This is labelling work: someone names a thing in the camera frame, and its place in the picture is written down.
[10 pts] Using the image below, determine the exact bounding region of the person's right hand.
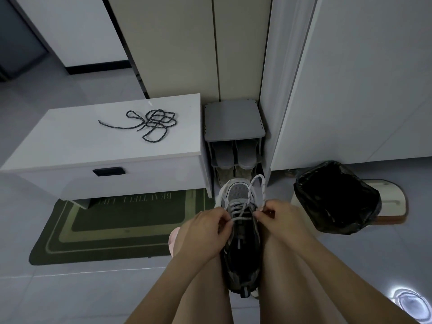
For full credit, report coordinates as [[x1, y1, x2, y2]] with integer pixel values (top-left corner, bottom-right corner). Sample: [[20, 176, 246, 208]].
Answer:
[[253, 199, 316, 251]]

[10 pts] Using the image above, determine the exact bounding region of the person's left hand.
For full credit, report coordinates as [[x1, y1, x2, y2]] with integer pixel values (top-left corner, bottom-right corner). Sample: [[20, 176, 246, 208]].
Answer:
[[173, 207, 234, 267]]

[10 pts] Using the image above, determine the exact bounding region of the grey white shoelace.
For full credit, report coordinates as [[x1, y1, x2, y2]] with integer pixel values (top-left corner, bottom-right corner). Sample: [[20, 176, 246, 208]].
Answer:
[[230, 174, 267, 227]]

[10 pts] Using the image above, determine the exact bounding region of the person's right forearm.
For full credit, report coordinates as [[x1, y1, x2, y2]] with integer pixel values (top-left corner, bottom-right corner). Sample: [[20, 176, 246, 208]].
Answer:
[[299, 234, 421, 324]]

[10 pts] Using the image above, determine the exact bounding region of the person's left forearm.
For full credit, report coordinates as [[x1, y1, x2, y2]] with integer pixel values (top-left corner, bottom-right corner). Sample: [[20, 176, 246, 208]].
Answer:
[[124, 254, 218, 324]]

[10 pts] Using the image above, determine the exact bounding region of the grey black sneaker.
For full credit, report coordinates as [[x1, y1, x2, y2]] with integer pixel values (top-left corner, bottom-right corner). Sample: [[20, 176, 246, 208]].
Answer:
[[215, 178, 268, 298]]

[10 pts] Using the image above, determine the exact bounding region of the pink slipper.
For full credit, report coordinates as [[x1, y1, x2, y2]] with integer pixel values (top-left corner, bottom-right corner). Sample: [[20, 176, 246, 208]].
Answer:
[[168, 227, 182, 257]]

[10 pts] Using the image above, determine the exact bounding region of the grey slipper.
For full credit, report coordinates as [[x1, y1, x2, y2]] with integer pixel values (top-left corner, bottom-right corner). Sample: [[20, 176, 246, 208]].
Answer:
[[236, 140, 260, 170], [213, 141, 236, 168]]

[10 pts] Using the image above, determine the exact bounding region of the person's left leg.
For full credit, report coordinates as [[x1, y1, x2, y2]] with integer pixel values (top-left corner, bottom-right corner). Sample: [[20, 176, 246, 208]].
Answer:
[[174, 229, 235, 324]]

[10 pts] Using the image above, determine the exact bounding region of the person's leg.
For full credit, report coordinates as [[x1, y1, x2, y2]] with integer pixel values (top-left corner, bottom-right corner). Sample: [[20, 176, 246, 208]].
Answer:
[[258, 226, 348, 324], [174, 229, 235, 324]]

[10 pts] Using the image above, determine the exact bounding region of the person's right leg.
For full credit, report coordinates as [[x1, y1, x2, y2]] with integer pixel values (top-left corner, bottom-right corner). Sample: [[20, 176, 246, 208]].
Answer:
[[258, 226, 348, 324]]

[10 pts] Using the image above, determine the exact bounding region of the black bag trash bin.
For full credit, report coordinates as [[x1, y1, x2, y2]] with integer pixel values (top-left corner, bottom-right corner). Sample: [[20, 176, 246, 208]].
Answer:
[[293, 160, 383, 235]]

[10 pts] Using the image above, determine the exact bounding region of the grey shoe rack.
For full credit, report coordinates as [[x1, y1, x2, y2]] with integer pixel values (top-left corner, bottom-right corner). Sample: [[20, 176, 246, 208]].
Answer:
[[203, 100, 267, 187]]

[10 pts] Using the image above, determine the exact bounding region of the green doormat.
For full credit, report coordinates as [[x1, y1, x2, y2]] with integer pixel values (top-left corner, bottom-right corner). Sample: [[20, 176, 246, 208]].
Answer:
[[28, 188, 216, 266]]

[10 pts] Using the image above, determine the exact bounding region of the black patterned shoelace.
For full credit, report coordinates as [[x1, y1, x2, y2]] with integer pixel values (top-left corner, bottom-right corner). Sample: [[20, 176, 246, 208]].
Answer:
[[98, 109, 177, 143]]

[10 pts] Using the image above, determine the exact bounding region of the white flat floor device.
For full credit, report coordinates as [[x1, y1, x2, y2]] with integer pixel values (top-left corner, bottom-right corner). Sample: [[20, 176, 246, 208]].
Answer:
[[357, 179, 409, 226]]

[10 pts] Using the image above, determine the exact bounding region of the white drawer cabinet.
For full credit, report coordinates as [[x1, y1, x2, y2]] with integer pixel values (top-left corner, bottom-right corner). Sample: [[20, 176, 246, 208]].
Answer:
[[0, 93, 214, 210]]

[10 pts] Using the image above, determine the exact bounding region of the white tall cabinet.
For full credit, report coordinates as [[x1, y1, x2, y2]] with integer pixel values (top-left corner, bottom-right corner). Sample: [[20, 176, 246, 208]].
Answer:
[[259, 0, 432, 172]]

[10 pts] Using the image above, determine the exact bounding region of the beige tall cabinet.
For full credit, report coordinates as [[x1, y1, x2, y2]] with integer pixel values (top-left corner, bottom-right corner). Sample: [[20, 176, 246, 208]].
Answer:
[[105, 0, 273, 102]]

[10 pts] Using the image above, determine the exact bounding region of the black drawer handle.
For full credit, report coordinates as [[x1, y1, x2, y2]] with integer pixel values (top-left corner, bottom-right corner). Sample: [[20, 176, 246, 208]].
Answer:
[[92, 167, 126, 177]]

